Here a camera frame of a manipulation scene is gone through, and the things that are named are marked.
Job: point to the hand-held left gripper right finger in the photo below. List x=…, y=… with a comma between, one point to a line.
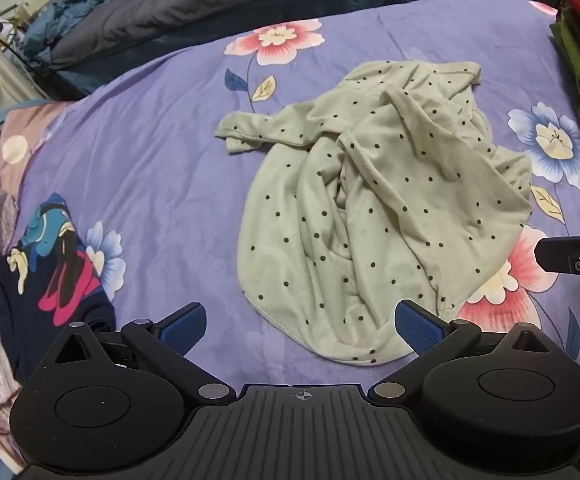
x=417, y=327

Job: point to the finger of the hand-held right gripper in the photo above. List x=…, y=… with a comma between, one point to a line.
x=557, y=255

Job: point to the dark grey duvet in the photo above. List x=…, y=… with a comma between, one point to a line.
x=194, y=5

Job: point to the cream polka dot shirt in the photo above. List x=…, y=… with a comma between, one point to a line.
x=380, y=200

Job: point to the navy cartoon print shirt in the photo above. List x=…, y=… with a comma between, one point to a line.
x=34, y=285

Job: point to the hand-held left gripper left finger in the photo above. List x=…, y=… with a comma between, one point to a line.
x=183, y=327

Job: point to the purple floral bed sheet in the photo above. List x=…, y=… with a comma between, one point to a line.
x=144, y=170

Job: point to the pink cloth with cream circle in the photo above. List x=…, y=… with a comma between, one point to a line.
x=24, y=130

